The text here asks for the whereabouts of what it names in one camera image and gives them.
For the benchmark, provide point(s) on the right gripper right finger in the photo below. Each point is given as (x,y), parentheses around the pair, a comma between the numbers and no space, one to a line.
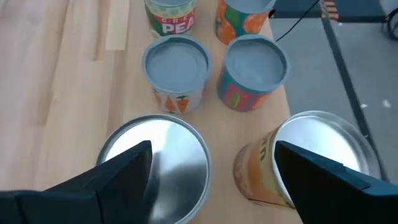
(335,199)

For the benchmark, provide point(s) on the small green peas can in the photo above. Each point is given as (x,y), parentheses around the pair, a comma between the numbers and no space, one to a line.
(169,21)

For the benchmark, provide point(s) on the small teal and pink can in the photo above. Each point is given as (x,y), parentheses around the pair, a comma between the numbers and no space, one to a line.
(253,65)

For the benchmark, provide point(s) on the small orange slices can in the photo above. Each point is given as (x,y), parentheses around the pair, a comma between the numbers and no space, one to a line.
(236,25)

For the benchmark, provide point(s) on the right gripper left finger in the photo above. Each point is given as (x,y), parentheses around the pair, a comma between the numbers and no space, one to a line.
(77,202)

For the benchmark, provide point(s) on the tall orange corn can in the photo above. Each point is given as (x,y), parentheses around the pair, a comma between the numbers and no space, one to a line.
(180,161)
(255,174)

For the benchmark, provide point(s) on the small carrots can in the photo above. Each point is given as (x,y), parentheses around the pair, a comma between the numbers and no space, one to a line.
(177,65)

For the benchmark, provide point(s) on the wooden shelf with black frame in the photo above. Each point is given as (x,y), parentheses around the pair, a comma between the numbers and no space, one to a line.
(217,130)

